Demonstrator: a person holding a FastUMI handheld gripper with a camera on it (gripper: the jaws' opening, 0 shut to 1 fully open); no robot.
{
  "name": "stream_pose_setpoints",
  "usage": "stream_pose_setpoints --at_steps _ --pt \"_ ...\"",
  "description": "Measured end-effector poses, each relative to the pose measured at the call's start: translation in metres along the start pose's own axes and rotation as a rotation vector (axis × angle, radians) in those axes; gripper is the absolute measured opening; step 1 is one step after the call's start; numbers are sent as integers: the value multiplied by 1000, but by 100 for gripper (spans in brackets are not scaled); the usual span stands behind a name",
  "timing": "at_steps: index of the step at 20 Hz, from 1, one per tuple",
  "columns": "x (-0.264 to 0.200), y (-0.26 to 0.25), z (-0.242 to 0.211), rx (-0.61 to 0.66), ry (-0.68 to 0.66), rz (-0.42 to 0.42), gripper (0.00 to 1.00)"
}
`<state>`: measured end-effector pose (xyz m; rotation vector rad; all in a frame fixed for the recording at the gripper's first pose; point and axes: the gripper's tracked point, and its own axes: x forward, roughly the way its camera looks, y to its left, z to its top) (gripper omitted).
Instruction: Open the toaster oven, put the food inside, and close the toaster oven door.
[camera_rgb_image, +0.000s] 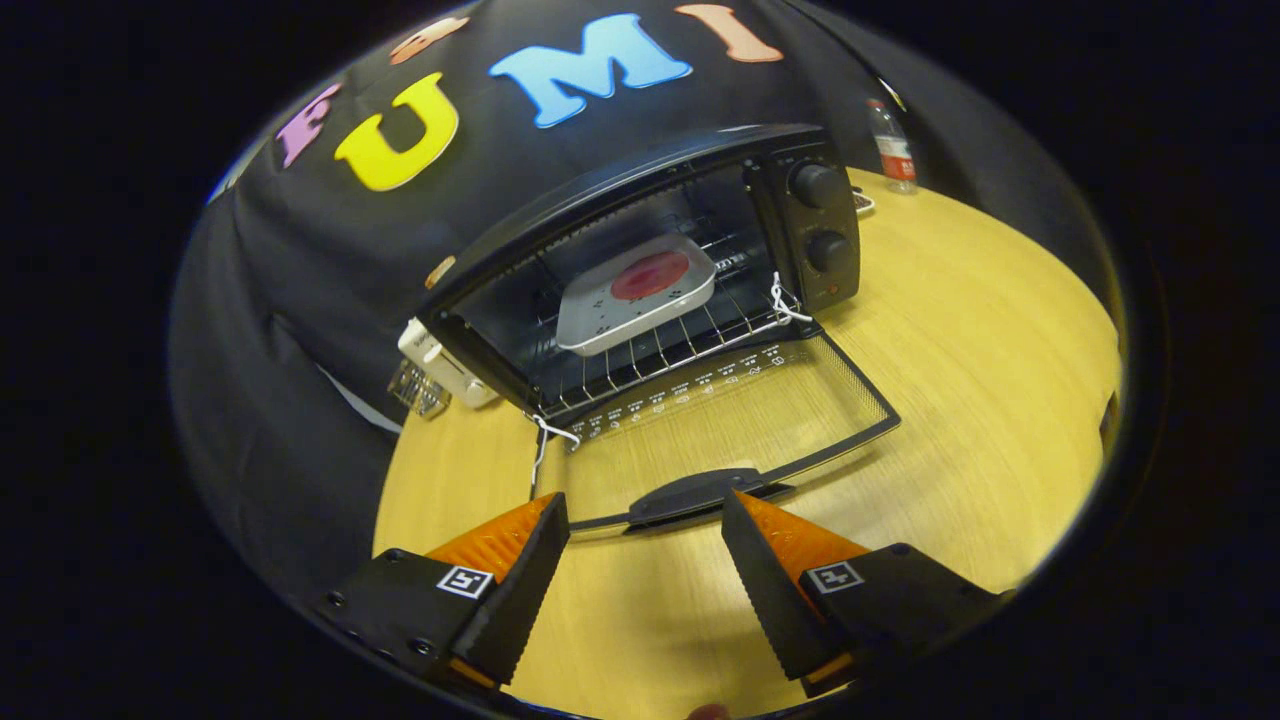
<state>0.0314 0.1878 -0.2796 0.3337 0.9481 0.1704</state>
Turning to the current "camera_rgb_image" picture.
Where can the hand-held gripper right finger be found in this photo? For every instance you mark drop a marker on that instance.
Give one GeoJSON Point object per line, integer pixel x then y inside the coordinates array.
{"type": "Point", "coordinates": [770, 600]}

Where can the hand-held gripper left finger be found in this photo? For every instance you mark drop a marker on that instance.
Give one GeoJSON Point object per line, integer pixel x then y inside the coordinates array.
{"type": "Point", "coordinates": [520, 600]}

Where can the white cherry print plate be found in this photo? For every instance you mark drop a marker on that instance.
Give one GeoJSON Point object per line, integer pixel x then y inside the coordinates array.
{"type": "Point", "coordinates": [600, 320]}

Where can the pink ham slice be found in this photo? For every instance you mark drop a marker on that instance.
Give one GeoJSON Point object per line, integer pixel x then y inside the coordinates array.
{"type": "Point", "coordinates": [650, 275]}

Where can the black toaster oven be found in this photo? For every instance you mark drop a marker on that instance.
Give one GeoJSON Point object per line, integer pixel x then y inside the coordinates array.
{"type": "Point", "coordinates": [800, 215]}

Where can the white pop-up toaster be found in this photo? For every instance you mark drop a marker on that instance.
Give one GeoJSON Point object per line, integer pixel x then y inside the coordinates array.
{"type": "Point", "coordinates": [450, 370]}

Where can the brown bread slice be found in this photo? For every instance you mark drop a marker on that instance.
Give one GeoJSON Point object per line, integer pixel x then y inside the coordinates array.
{"type": "Point", "coordinates": [440, 272]}

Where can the white divided bean dish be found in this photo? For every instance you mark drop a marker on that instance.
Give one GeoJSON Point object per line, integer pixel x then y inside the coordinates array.
{"type": "Point", "coordinates": [863, 203]}

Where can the clear plastic water bottle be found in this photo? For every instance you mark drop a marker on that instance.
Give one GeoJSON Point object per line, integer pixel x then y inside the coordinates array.
{"type": "Point", "coordinates": [893, 150]}

